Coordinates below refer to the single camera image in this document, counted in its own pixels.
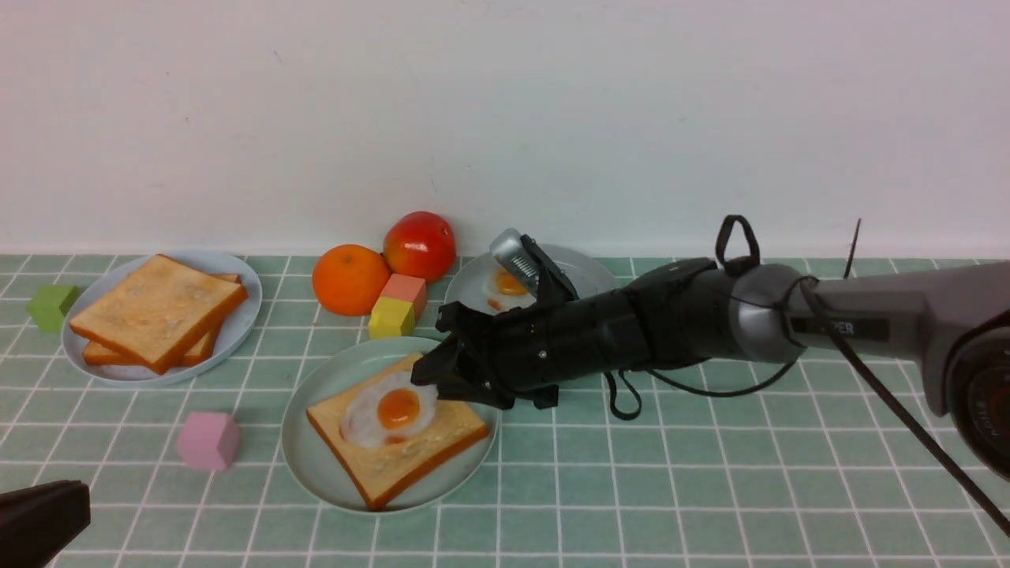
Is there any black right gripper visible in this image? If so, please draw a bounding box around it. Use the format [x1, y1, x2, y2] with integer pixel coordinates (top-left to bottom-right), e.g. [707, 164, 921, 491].
[411, 290, 657, 410]

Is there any fried egg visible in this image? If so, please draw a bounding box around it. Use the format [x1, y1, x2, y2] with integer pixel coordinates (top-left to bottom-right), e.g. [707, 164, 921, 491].
[482, 268, 535, 314]
[339, 372, 439, 449]

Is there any toast slice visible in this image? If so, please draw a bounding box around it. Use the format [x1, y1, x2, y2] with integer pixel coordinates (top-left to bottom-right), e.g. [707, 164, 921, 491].
[69, 254, 249, 375]
[82, 316, 227, 368]
[282, 349, 498, 513]

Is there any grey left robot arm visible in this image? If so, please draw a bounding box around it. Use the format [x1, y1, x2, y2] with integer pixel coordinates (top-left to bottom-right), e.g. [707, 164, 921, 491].
[1, 480, 92, 567]

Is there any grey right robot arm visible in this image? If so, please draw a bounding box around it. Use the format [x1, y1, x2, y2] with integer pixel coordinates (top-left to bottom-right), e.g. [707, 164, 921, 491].
[411, 258, 1009, 476]

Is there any yellow wooden block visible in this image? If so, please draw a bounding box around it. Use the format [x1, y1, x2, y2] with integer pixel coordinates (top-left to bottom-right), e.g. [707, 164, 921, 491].
[368, 296, 416, 339]

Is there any salmon wooden block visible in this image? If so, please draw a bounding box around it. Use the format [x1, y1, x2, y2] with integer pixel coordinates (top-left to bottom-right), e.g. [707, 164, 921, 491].
[381, 273, 427, 321]

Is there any red tomato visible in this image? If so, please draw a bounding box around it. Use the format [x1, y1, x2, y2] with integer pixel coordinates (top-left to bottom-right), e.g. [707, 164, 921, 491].
[383, 210, 457, 283]

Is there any orange fruit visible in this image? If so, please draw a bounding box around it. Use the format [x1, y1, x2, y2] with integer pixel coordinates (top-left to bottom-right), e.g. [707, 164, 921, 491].
[312, 244, 391, 316]

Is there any grey egg plate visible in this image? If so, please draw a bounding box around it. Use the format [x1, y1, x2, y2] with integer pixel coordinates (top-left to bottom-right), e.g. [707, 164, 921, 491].
[444, 244, 619, 314]

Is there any light blue bread plate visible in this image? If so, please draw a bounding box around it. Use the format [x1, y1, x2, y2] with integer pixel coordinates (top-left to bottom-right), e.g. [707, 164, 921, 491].
[60, 249, 264, 389]

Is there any pink wooden cube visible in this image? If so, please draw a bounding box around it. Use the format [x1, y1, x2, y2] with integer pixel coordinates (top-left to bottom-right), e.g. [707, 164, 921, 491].
[176, 411, 241, 472]

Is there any green wooden cube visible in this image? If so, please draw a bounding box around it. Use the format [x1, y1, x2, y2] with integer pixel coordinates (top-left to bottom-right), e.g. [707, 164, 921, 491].
[26, 284, 80, 332]

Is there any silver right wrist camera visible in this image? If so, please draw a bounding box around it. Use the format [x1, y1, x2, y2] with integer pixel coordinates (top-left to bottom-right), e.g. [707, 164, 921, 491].
[489, 229, 578, 305]

